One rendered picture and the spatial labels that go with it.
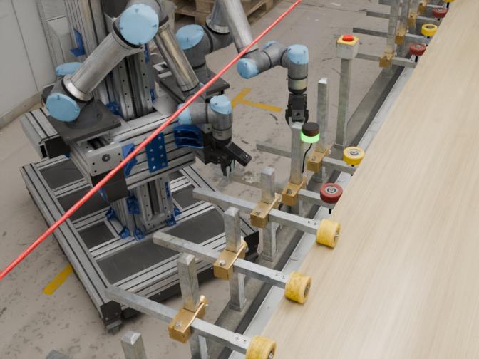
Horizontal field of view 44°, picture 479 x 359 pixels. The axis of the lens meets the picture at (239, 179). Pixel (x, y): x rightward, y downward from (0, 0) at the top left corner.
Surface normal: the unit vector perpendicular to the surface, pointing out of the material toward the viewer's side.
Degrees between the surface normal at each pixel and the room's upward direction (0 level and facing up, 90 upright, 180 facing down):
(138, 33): 85
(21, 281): 0
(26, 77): 90
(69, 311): 0
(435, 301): 0
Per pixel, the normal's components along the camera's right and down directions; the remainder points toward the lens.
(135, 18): 0.09, 0.54
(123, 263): -0.04, -0.79
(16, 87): 0.88, 0.26
